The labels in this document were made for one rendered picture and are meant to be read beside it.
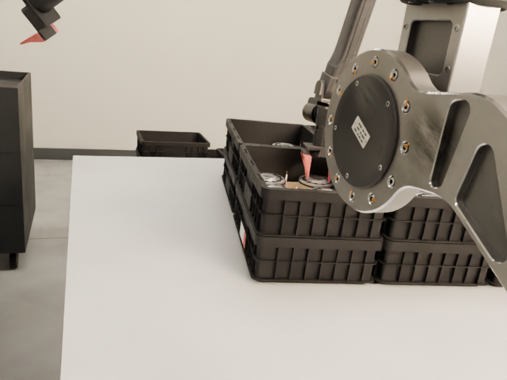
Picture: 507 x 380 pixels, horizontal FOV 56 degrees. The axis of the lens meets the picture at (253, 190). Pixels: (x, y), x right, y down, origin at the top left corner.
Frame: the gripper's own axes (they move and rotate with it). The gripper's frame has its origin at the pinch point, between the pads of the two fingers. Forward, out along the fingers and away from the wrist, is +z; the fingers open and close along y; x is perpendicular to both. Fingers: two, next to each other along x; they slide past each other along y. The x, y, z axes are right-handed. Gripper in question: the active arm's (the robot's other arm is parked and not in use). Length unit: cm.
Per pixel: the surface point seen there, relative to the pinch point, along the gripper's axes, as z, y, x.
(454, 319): 19, -24, 40
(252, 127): -5.5, 16.0, -46.4
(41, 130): 48, 176, -287
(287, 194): -3.8, 13.7, 32.2
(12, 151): 21, 119, -88
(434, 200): -4.2, -20.0, 29.3
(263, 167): -0.3, 14.9, -6.6
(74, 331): 19, 52, 51
